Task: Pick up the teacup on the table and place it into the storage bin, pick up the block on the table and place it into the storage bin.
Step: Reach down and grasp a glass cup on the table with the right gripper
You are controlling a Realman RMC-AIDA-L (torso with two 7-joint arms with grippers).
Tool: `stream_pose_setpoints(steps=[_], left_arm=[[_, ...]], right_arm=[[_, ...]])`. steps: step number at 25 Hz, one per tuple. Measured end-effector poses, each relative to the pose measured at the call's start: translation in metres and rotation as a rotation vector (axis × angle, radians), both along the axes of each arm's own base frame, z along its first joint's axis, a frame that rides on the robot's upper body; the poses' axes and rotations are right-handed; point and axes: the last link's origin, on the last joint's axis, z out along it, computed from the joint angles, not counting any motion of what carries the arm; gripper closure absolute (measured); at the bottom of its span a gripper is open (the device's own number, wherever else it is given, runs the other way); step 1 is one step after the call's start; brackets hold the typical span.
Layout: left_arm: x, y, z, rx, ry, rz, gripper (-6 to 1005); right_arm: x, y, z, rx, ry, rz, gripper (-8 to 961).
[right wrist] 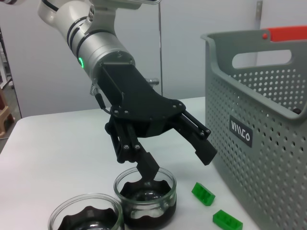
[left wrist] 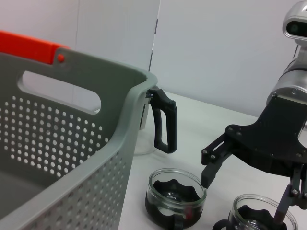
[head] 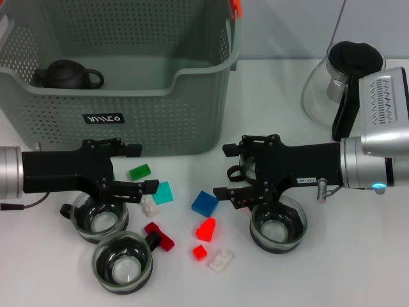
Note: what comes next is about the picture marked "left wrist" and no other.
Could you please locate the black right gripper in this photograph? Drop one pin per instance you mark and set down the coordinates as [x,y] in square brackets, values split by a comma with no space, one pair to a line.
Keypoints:
[275,139]

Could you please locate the glass teacup with black holder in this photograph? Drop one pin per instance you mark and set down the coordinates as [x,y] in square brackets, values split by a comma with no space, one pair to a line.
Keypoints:
[254,215]
[172,191]

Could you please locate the grey perforated plastic storage bin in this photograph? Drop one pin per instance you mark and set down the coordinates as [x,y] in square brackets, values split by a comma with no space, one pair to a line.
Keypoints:
[134,119]

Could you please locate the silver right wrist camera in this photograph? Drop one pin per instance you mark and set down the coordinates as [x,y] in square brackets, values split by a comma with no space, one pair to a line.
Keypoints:
[295,26]

